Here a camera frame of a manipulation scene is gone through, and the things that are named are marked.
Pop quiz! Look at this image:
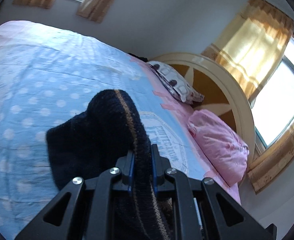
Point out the navy striped knit sweater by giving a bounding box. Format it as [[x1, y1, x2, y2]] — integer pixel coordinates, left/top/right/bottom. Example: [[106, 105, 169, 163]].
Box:
[[46, 89, 171, 239]]

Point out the pink pillow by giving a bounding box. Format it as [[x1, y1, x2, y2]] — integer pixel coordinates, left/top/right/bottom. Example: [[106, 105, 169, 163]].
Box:
[[187, 109, 250, 186]]

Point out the cream wooden headboard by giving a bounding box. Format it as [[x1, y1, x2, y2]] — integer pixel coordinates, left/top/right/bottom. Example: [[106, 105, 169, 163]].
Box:
[[153, 53, 255, 164]]

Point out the side window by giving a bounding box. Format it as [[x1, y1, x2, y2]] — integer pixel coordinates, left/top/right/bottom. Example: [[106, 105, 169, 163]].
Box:
[[252, 38, 294, 152]]

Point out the patterned white pillow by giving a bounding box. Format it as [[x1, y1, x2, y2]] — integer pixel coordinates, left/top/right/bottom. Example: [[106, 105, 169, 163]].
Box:
[[148, 61, 204, 105]]

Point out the pink blue bed sheet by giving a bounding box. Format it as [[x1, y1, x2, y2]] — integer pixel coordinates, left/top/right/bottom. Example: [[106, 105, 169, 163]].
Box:
[[0, 21, 240, 239]]

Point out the yellow side window curtain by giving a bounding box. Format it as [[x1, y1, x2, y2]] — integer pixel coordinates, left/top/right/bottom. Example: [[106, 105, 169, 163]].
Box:
[[201, 0, 294, 102]]

